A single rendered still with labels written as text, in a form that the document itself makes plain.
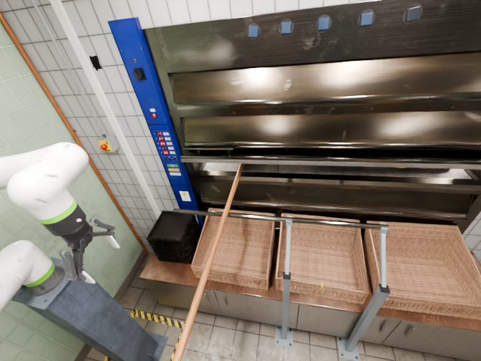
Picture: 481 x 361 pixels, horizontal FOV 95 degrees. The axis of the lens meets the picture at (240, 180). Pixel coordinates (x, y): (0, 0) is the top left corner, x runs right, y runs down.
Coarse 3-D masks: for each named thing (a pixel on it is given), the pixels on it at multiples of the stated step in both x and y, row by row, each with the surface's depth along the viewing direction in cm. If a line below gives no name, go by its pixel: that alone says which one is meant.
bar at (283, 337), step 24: (240, 216) 130; (264, 216) 127; (288, 216) 126; (288, 240) 124; (384, 240) 114; (288, 264) 122; (384, 264) 112; (288, 288) 126; (384, 288) 111; (288, 336) 179; (360, 336) 146
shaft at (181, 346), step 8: (240, 168) 162; (232, 192) 142; (232, 200) 138; (224, 216) 126; (224, 224) 123; (216, 232) 118; (216, 240) 114; (216, 248) 111; (208, 256) 107; (208, 264) 103; (208, 272) 101; (200, 280) 98; (200, 288) 95; (200, 296) 93; (192, 304) 90; (192, 312) 88; (192, 320) 86; (184, 328) 84; (184, 336) 82; (184, 344) 80; (176, 352) 78; (176, 360) 76
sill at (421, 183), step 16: (208, 176) 165; (224, 176) 162; (240, 176) 159; (256, 176) 157; (272, 176) 155; (288, 176) 153; (304, 176) 151; (320, 176) 150; (336, 176) 148; (352, 176) 146; (368, 176) 144; (384, 176) 143
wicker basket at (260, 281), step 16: (208, 224) 183; (240, 224) 183; (256, 224) 179; (272, 224) 175; (208, 240) 186; (224, 240) 188; (240, 240) 187; (256, 240) 185; (272, 240) 159; (224, 256) 176; (240, 256) 175; (272, 256) 169; (224, 272) 150; (240, 272) 164; (256, 272) 163; (256, 288) 154
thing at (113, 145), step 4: (108, 136) 158; (112, 136) 157; (100, 140) 155; (104, 140) 154; (108, 140) 154; (112, 140) 157; (116, 140) 160; (100, 144) 157; (104, 144) 156; (108, 144) 155; (112, 144) 157; (116, 144) 161; (108, 148) 158; (112, 148) 158; (116, 148) 161
